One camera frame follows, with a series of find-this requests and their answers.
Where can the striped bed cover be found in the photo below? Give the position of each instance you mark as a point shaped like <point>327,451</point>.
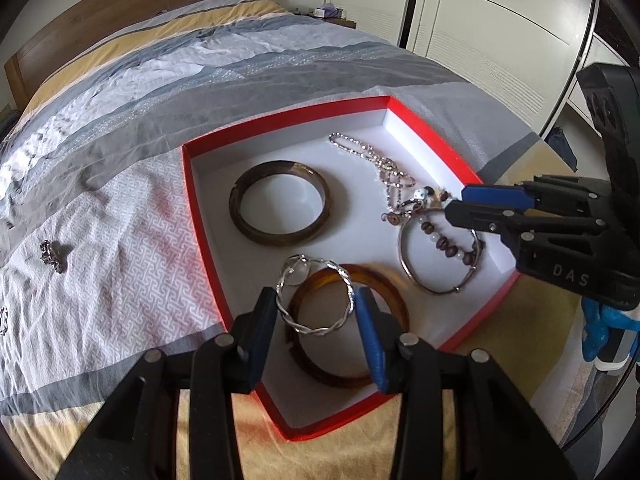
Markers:
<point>125,210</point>

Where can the brown stone bangle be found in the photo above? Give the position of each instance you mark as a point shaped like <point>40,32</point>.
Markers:
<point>236,205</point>

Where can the amber transparent bangle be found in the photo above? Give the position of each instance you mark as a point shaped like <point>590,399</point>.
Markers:
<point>385,287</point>

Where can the wooden headboard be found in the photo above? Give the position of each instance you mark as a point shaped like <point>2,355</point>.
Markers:
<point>125,10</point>

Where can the red cardboard box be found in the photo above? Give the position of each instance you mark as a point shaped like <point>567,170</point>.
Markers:
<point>350,240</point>

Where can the white wardrobe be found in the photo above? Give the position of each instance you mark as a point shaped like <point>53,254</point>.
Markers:
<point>500,35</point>

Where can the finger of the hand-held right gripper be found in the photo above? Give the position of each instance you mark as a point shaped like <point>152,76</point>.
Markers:
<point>490,194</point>
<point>475,217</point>

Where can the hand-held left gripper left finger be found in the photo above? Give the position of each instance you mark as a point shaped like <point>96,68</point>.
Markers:
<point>261,340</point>

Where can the wooden nightstand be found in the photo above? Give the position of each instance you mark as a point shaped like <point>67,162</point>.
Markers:
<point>345,22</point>

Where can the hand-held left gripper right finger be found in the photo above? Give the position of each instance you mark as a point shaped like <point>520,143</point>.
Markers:
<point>370,345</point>

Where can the dark metal charm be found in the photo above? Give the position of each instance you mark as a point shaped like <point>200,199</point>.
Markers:
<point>52,255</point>

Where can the silver metal bangle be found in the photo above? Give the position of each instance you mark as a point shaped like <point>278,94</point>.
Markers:
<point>425,284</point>

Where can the person's right hand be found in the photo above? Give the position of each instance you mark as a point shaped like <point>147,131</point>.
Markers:
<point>595,330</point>

